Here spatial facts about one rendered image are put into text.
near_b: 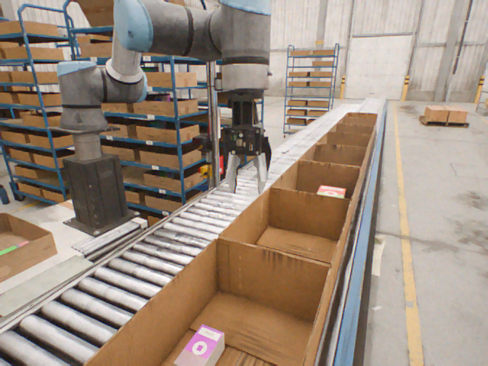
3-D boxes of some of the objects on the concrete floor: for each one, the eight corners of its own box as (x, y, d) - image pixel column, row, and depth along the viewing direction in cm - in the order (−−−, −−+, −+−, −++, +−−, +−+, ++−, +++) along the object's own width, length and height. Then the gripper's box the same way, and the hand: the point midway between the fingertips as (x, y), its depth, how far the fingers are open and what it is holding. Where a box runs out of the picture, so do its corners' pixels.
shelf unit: (282, 138, 676) (287, 44, 605) (288, 134, 718) (293, 46, 647) (325, 141, 639) (336, 42, 567) (329, 137, 680) (339, 43, 609)
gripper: (208, 91, 53) (212, 202, 59) (275, 91, 51) (271, 205, 57) (220, 92, 61) (222, 189, 67) (278, 92, 59) (274, 192, 65)
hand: (247, 186), depth 64 cm, fingers open, 5 cm apart
